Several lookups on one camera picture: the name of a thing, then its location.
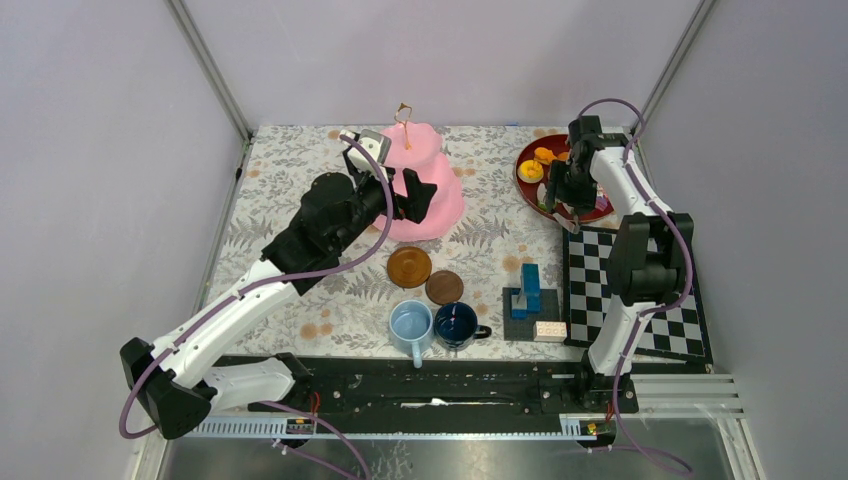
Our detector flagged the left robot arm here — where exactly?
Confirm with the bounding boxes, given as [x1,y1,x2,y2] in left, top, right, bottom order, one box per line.
[119,163,437,439]

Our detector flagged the white building block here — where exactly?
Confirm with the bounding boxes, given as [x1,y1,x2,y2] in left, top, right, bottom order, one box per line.
[532,321,568,343]

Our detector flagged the aluminium frame post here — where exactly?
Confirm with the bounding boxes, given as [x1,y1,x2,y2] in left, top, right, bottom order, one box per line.
[164,0,253,142]
[642,0,718,120]

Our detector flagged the pink three-tier cake stand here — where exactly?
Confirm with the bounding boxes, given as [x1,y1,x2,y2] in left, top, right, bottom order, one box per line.
[381,104,465,242]

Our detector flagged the dark brown wooden coaster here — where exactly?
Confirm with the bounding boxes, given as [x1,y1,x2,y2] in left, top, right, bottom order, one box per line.
[425,270,464,305]

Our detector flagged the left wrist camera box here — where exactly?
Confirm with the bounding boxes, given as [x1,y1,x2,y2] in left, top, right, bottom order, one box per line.
[339,129,392,170]

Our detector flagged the floral patterned tablecloth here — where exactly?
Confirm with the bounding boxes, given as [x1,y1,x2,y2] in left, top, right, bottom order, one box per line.
[209,126,582,361]

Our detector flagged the light blue mug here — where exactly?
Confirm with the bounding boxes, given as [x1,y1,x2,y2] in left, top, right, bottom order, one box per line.
[388,300,435,369]

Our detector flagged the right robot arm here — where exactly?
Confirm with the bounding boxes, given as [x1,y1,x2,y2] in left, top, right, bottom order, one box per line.
[544,115,694,377]

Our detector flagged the dark blue mug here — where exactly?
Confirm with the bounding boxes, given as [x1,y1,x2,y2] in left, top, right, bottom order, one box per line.
[434,302,493,351]

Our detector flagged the dark red round tray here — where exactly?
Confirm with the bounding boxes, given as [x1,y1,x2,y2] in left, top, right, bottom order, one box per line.
[514,133,615,224]

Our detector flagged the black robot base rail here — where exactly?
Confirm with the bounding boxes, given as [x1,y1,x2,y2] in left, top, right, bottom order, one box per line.
[218,354,641,435]

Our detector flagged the aluminium frame post left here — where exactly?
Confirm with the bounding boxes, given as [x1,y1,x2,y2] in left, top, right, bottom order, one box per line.
[164,0,253,142]

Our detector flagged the grey building block baseplate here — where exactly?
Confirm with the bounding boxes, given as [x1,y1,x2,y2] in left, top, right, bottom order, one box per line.
[502,287,567,342]

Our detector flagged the orange yellow fish pastry toy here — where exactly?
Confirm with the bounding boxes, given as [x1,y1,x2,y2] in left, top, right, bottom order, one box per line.
[534,147,558,165]

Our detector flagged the aluminium frame post right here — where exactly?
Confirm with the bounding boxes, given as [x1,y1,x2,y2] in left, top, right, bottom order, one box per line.
[642,0,718,120]

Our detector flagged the light brown wooden coaster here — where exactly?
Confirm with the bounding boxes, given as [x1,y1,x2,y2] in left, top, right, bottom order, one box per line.
[386,246,432,289]

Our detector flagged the black white checkerboard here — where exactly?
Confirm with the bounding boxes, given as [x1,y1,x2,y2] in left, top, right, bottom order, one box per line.
[563,227,713,365]

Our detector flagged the yellow round cake toy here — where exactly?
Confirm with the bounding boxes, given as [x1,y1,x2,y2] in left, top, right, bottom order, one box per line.
[517,160,545,184]

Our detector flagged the blue building block tower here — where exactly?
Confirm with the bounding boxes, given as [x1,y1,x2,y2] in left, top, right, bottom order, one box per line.
[510,263,541,320]

